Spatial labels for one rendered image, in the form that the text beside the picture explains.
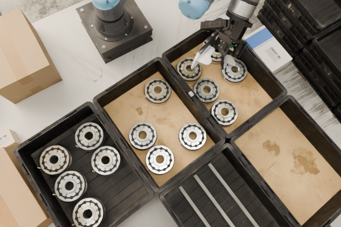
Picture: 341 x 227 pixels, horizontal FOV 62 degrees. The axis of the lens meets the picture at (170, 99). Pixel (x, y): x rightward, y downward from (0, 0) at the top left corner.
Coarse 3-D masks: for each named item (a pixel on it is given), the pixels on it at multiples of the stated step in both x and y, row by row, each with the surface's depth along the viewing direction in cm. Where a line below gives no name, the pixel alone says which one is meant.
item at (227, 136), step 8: (200, 32) 110; (184, 40) 109; (176, 48) 108; (248, 48) 109; (256, 56) 108; (168, 64) 105; (176, 72) 106; (184, 80) 104; (280, 88) 105; (280, 96) 103; (200, 104) 101; (272, 104) 102; (208, 112) 100; (216, 120) 99; (248, 120) 100; (240, 128) 99; (224, 136) 98; (232, 136) 98
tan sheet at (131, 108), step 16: (128, 96) 111; (144, 96) 112; (176, 96) 112; (112, 112) 109; (128, 112) 109; (144, 112) 109; (160, 112) 110; (176, 112) 110; (128, 128) 107; (160, 128) 108; (176, 128) 108; (160, 144) 106; (176, 144) 106; (208, 144) 107; (144, 160) 104; (160, 160) 104; (176, 160) 104; (192, 160) 105; (160, 176) 102
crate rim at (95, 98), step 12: (156, 60) 106; (132, 72) 104; (168, 72) 104; (120, 84) 102; (180, 84) 103; (96, 96) 100; (192, 96) 102; (108, 120) 99; (216, 132) 98; (216, 144) 97; (132, 156) 94; (204, 156) 95; (168, 180) 92; (156, 192) 91
